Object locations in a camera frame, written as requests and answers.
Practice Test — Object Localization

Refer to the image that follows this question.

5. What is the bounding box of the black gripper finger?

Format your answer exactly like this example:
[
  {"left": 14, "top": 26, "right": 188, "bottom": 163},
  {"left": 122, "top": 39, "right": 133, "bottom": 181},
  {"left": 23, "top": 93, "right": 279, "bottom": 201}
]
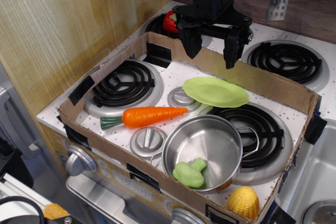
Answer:
[
  {"left": 224, "top": 26, "right": 245, "bottom": 69},
  {"left": 178, "top": 19, "right": 202, "bottom": 59}
]

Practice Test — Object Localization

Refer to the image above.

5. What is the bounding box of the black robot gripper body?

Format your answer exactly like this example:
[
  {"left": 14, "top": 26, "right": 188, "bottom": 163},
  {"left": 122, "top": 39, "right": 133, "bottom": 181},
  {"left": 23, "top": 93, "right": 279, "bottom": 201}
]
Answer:
[{"left": 173, "top": 0, "right": 252, "bottom": 44}]

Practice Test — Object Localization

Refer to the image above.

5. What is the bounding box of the green toy broccoli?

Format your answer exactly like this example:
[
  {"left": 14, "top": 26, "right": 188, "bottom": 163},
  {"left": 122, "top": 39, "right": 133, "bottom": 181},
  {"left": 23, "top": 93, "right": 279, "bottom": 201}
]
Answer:
[{"left": 173, "top": 158, "right": 207, "bottom": 188}]

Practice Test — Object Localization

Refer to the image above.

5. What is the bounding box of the stainless steel pan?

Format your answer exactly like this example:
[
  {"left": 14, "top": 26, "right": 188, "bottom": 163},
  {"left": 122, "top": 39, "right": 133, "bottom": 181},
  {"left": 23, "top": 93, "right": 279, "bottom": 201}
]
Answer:
[{"left": 151, "top": 114, "right": 260, "bottom": 193}]

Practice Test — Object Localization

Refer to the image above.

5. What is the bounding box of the red toy strawberry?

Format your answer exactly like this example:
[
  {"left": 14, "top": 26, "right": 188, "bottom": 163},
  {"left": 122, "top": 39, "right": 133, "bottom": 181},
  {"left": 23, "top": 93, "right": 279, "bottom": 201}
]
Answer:
[{"left": 163, "top": 10, "right": 179, "bottom": 34}]

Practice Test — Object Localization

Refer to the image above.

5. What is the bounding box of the back left black burner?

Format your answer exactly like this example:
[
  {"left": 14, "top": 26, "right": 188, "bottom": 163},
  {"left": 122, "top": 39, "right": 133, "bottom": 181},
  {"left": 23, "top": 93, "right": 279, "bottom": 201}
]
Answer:
[{"left": 145, "top": 14, "right": 179, "bottom": 39}]

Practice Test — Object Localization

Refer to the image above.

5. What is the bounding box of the black burner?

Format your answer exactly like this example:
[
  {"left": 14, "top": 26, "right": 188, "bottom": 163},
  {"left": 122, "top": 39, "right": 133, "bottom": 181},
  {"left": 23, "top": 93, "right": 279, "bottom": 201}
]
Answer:
[
  {"left": 247, "top": 41, "right": 322, "bottom": 84},
  {"left": 145, "top": 14, "right": 179, "bottom": 39},
  {"left": 209, "top": 104, "right": 284, "bottom": 169},
  {"left": 93, "top": 60, "right": 155, "bottom": 108}
]

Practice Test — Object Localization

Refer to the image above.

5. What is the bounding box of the brown cardboard fence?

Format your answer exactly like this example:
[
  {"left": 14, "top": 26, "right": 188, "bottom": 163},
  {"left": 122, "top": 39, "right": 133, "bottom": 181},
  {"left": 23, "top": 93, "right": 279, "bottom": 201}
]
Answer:
[{"left": 59, "top": 32, "right": 321, "bottom": 223}]

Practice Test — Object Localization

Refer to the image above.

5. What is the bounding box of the hanging metal grater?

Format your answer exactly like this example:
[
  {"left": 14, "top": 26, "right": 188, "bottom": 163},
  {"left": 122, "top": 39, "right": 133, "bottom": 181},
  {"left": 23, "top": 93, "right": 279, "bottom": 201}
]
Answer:
[{"left": 265, "top": 0, "right": 289, "bottom": 21}]

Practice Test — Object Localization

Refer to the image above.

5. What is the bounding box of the light green toy plate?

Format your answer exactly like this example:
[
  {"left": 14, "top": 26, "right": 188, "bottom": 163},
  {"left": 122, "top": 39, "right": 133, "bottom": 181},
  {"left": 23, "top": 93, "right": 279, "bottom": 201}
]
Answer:
[{"left": 182, "top": 77, "right": 249, "bottom": 108}]

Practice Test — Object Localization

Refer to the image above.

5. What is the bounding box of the back right black burner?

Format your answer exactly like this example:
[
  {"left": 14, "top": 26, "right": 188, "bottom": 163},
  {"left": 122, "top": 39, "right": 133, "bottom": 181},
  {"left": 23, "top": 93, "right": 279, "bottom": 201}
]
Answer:
[{"left": 247, "top": 41, "right": 322, "bottom": 84}]

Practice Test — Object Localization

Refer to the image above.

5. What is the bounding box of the silver stovetop knob middle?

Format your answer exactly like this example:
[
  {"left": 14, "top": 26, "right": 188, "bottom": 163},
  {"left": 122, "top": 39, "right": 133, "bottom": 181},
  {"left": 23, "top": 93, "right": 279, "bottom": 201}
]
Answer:
[{"left": 167, "top": 87, "right": 201, "bottom": 112}]

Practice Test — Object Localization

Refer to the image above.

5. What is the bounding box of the silver stovetop knob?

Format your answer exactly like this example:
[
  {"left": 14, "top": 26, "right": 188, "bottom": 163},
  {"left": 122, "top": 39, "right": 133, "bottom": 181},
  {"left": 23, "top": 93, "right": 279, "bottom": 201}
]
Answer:
[
  {"left": 167, "top": 87, "right": 201, "bottom": 112},
  {"left": 130, "top": 127, "right": 167, "bottom": 159}
]

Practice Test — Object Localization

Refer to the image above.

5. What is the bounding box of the front left black burner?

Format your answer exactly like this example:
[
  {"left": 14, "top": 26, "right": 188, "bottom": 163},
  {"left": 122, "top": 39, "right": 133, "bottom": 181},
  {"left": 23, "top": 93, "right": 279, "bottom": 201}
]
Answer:
[{"left": 93, "top": 60, "right": 155, "bottom": 108}]

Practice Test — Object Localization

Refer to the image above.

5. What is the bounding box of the orange toy carrot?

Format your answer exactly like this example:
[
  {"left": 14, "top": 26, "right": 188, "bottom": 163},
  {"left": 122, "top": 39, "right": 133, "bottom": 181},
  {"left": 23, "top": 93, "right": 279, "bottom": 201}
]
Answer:
[{"left": 100, "top": 106, "right": 188, "bottom": 130}]

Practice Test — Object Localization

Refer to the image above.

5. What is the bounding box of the front right black burner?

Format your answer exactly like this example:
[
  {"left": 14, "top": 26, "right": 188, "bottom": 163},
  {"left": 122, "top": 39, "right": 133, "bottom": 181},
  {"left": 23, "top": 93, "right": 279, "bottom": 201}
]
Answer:
[{"left": 209, "top": 104, "right": 284, "bottom": 169}]

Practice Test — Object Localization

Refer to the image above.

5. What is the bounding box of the silver stovetop knob front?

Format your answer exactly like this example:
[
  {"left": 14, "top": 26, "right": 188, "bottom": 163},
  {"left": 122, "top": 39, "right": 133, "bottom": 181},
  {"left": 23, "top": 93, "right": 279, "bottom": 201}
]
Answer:
[{"left": 130, "top": 127, "right": 167, "bottom": 159}]

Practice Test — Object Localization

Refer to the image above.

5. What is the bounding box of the yellow toy corn cob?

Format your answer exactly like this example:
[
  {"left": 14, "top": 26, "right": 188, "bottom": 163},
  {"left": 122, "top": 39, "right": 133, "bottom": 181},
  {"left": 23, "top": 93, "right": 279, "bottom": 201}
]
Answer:
[{"left": 227, "top": 186, "right": 259, "bottom": 220}]

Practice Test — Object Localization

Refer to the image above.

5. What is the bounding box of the silver oven front knob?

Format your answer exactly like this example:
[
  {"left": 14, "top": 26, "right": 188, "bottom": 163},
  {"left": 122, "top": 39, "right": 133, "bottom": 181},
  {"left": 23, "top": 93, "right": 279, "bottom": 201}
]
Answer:
[{"left": 66, "top": 145, "right": 98, "bottom": 176}]

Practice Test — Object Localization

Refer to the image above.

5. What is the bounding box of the silver oven knob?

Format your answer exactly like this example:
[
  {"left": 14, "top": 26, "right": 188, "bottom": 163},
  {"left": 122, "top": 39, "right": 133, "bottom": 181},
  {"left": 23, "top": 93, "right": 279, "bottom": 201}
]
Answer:
[
  {"left": 66, "top": 145, "right": 98, "bottom": 176},
  {"left": 171, "top": 207, "right": 203, "bottom": 224}
]

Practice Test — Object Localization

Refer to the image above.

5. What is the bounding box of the stainless steel sink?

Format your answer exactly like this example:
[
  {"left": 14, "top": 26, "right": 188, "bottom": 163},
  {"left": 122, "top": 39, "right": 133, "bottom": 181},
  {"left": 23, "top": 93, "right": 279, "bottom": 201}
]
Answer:
[{"left": 276, "top": 119, "right": 335, "bottom": 223}]

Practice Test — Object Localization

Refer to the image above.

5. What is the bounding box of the orange object bottom left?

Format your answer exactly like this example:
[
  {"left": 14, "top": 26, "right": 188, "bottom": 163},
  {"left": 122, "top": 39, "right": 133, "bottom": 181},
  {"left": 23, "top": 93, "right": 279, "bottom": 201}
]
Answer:
[{"left": 44, "top": 204, "right": 69, "bottom": 220}]

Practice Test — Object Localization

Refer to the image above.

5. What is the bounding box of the silver oven door handle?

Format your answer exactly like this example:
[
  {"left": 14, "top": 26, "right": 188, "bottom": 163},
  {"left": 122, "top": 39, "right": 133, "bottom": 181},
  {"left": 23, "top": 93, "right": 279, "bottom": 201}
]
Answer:
[{"left": 66, "top": 175, "right": 136, "bottom": 224}]

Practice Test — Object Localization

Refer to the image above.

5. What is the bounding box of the black cable bottom left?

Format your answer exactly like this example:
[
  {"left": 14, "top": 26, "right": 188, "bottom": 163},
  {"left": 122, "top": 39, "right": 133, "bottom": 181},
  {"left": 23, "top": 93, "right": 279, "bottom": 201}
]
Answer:
[{"left": 0, "top": 196, "right": 45, "bottom": 224}]

